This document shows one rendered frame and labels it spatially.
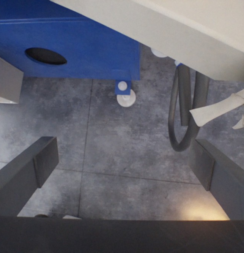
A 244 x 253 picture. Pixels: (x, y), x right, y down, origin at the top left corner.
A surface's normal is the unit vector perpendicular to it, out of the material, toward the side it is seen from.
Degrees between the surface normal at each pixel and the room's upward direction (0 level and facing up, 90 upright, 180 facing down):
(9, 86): 90
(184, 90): 15
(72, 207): 0
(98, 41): 90
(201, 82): 45
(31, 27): 90
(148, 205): 0
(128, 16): 90
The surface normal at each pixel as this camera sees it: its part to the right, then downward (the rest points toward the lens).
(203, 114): -0.92, 0.11
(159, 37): -0.52, 0.85
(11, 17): -0.11, -0.12
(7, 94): 0.99, 0.07
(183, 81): -0.37, -0.09
